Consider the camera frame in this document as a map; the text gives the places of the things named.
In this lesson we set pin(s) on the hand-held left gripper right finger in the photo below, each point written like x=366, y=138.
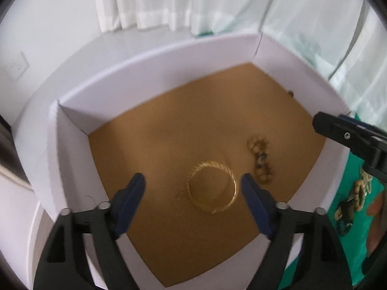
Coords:
x=257, y=208

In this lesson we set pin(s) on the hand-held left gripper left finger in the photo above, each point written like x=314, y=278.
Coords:
x=128, y=208

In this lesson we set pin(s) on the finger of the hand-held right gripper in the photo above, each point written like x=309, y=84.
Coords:
x=332, y=127

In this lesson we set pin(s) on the gold twisted bangle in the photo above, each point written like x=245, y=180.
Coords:
x=213, y=165

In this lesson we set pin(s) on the white box with brown bottom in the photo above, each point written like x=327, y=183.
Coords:
x=181, y=120

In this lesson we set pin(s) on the green cloth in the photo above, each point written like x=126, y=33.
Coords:
x=350, y=253

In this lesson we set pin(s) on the white curtain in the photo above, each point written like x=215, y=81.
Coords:
x=181, y=0

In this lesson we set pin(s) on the dark brown door frame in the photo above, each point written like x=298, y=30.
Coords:
x=4, y=148

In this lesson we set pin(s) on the white wall outlet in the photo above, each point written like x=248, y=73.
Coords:
x=17, y=65

